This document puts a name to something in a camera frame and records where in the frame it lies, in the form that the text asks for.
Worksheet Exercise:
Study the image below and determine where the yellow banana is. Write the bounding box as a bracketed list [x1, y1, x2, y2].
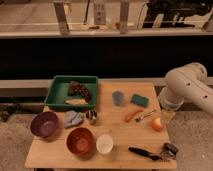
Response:
[65, 99, 88, 105]

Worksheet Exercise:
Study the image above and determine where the green plastic tray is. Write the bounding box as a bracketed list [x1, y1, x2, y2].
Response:
[44, 75, 98, 110]

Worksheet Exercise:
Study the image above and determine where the orange carrot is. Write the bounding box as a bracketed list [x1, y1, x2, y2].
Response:
[124, 109, 143, 122]

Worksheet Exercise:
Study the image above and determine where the silver fork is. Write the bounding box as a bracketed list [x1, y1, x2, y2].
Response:
[134, 109, 156, 122]

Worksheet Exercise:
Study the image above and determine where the orange apple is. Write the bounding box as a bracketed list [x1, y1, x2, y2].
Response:
[151, 117, 164, 131]

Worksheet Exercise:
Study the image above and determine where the dark grape bunch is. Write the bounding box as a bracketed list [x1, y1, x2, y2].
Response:
[68, 81, 91, 102]

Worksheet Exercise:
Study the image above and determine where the black handled utensil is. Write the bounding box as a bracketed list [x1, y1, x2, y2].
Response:
[128, 147, 161, 161]

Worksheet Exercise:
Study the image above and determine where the grey crumpled cloth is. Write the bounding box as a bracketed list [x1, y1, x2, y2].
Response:
[64, 111, 84, 128]

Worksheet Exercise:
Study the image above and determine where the dark metal clip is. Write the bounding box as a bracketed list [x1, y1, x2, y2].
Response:
[161, 143, 179, 160]

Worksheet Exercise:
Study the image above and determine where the blue cup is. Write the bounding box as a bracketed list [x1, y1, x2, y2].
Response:
[112, 91, 124, 106]

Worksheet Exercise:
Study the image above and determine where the orange bowl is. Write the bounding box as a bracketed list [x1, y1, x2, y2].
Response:
[66, 127, 94, 156]

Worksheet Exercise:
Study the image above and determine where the green sponge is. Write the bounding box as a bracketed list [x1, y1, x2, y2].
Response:
[131, 94, 149, 107]

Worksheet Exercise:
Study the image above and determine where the purple bowl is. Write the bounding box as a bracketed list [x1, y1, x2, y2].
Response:
[30, 111, 59, 138]

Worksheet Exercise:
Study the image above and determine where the white cup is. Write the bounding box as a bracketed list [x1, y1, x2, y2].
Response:
[96, 134, 114, 155]

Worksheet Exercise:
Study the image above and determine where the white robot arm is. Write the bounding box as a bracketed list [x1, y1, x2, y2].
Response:
[158, 62, 213, 117]

